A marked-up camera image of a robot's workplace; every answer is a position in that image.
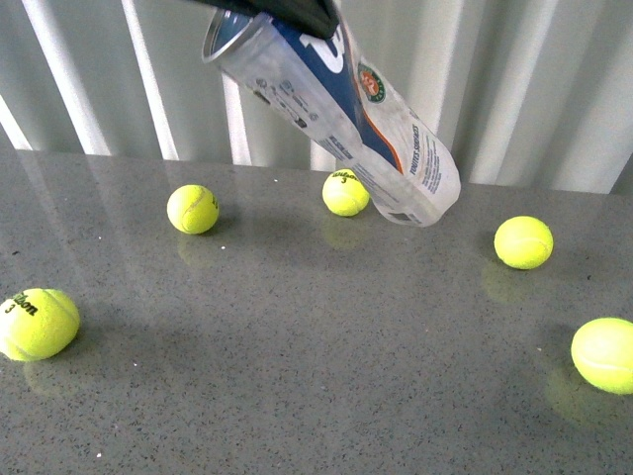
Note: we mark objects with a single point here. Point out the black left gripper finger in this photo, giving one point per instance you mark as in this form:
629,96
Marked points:
317,18

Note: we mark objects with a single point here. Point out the clear Wilson tennis ball can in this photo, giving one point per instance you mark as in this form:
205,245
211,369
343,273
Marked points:
341,101

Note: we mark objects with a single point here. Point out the Wilson tennis ball near curtain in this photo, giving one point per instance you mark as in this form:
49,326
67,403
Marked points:
344,194

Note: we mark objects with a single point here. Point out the yellow tennis ball black print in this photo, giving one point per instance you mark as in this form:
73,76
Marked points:
192,209

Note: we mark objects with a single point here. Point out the plain yellow tennis ball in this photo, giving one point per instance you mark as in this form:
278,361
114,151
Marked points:
523,242

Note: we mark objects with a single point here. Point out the Wilson 3 tennis ball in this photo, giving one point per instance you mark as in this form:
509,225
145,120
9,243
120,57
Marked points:
37,324

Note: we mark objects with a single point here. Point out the Roland Garros tennis ball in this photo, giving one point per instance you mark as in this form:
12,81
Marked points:
601,350

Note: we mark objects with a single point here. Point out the white pleated curtain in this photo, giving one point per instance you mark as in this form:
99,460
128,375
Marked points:
523,93

